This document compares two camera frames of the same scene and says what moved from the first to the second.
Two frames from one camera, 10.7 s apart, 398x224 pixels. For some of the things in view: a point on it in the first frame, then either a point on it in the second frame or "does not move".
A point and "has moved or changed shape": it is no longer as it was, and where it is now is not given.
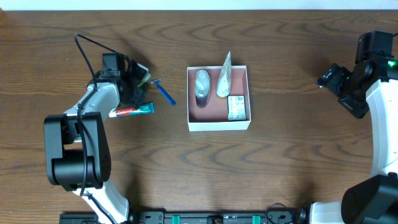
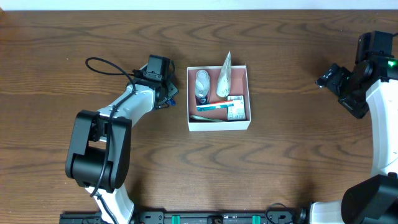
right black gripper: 330,78 does not move
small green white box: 236,107 does not move
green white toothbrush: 145,79 has moved or changed shape
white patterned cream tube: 224,79 does not move
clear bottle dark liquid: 202,88 does not move
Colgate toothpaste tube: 143,108 has moved or changed shape
